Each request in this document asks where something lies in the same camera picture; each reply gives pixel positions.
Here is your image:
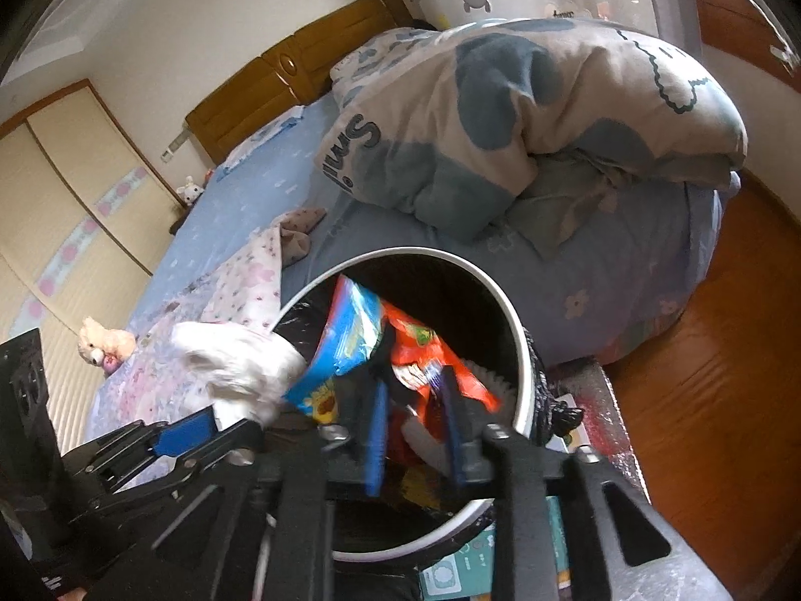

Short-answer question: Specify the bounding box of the blue snack packet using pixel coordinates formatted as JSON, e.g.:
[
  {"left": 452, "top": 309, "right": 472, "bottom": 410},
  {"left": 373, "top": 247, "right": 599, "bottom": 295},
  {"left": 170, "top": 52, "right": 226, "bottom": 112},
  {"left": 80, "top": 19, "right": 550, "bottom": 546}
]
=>
[{"left": 284, "top": 275, "right": 389, "bottom": 423}]

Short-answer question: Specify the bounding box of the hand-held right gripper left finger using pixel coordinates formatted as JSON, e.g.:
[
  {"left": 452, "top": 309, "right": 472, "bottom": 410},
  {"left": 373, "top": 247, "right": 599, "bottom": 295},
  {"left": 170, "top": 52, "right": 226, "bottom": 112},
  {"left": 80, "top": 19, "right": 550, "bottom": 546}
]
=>
[{"left": 134, "top": 324, "right": 402, "bottom": 601}]

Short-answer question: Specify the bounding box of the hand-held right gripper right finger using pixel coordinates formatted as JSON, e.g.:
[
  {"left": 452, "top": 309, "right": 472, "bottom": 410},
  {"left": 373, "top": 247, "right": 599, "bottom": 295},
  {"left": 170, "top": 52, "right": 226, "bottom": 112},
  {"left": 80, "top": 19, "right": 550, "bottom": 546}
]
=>
[{"left": 438, "top": 366, "right": 733, "bottom": 601}]

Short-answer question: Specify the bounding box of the pink floral blanket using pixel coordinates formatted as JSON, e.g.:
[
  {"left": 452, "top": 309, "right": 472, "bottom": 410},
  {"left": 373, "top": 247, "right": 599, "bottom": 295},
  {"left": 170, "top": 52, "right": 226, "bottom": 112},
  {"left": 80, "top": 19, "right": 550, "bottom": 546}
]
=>
[{"left": 84, "top": 225, "right": 289, "bottom": 445}]

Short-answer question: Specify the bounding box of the cream sliding door wardrobe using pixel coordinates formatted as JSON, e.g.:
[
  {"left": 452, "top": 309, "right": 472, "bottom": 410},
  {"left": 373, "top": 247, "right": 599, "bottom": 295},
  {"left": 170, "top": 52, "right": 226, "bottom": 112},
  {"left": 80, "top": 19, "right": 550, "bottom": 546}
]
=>
[{"left": 0, "top": 78, "right": 185, "bottom": 389}]

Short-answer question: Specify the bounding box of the blue patterned quilt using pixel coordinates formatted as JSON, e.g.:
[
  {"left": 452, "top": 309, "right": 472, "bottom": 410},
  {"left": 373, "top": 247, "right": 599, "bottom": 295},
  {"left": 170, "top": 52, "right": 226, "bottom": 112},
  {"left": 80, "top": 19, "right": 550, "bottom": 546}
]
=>
[{"left": 313, "top": 16, "right": 748, "bottom": 242}]

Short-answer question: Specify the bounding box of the white round trash bin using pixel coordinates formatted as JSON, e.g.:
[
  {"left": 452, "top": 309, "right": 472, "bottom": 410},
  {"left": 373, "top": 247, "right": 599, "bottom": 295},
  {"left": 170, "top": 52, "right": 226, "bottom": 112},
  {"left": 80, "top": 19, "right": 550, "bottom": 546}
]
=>
[{"left": 268, "top": 247, "right": 542, "bottom": 561}]

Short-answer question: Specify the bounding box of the white wrapper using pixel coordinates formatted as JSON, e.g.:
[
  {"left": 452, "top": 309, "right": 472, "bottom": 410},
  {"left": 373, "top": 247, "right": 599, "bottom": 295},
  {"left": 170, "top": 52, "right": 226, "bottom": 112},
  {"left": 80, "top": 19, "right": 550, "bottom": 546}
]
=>
[{"left": 170, "top": 321, "right": 307, "bottom": 423}]

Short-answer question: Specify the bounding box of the red snack packet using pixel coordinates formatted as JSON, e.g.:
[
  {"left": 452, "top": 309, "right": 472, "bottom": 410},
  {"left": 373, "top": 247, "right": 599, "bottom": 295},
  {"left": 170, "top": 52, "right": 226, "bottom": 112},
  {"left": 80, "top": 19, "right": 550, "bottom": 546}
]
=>
[{"left": 378, "top": 300, "right": 502, "bottom": 414}]

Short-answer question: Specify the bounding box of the wooden headboard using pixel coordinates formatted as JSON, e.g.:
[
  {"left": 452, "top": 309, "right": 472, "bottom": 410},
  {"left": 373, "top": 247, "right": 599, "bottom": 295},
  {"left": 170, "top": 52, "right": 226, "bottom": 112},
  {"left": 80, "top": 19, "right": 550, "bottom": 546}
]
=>
[{"left": 186, "top": 0, "right": 414, "bottom": 165}]

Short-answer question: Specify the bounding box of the beige dotted cloth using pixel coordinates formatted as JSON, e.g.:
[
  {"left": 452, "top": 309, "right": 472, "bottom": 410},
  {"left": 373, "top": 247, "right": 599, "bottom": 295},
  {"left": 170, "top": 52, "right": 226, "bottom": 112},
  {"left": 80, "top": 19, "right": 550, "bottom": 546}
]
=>
[{"left": 280, "top": 205, "right": 327, "bottom": 267}]

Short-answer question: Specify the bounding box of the white foam net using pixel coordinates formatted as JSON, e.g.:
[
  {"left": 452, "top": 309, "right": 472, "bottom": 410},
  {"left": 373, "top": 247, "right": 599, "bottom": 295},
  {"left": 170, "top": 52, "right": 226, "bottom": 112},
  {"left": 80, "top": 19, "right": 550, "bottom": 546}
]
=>
[{"left": 466, "top": 360, "right": 517, "bottom": 417}]

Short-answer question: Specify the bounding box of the beige teddy bear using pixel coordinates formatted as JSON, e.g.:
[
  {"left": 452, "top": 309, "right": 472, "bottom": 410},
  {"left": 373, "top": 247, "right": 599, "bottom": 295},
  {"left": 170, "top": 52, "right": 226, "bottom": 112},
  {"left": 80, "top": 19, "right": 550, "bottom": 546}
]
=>
[{"left": 78, "top": 317, "right": 137, "bottom": 377}]

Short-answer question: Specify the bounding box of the reddish wooden dresser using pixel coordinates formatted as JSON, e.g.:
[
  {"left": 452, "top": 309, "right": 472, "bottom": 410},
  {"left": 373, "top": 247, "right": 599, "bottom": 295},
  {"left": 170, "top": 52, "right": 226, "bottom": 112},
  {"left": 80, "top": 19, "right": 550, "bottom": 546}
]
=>
[{"left": 682, "top": 0, "right": 801, "bottom": 95}]

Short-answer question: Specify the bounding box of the black bin liner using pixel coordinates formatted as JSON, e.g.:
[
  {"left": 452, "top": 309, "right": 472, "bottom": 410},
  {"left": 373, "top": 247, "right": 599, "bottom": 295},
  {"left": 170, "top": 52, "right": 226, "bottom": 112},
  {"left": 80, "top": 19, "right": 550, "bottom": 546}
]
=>
[{"left": 275, "top": 256, "right": 586, "bottom": 552}]

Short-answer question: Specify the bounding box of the blue and white pillow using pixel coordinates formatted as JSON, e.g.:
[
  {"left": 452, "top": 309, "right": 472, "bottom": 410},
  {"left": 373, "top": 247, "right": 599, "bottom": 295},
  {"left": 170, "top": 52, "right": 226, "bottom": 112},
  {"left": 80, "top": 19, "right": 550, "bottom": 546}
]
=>
[{"left": 224, "top": 103, "right": 306, "bottom": 171}]

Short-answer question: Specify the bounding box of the dark wooden nightstand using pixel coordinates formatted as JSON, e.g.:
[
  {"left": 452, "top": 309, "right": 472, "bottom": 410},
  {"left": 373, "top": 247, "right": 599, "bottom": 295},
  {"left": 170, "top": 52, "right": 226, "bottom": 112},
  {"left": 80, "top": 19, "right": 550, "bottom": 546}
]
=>
[{"left": 168, "top": 200, "right": 201, "bottom": 235}]

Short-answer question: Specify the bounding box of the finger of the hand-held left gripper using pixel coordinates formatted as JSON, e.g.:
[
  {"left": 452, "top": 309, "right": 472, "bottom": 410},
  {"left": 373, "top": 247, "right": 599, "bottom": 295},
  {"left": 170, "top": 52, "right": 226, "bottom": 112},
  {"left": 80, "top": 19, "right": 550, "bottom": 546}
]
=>
[
  {"left": 72, "top": 419, "right": 264, "bottom": 533},
  {"left": 69, "top": 410, "right": 217, "bottom": 483}
]

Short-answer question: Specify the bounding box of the teal printed cardboard box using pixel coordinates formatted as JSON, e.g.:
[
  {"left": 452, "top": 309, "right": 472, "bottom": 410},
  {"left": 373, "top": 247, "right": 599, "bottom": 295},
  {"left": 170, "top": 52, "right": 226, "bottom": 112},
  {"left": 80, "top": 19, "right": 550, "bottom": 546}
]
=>
[{"left": 418, "top": 494, "right": 570, "bottom": 601}]

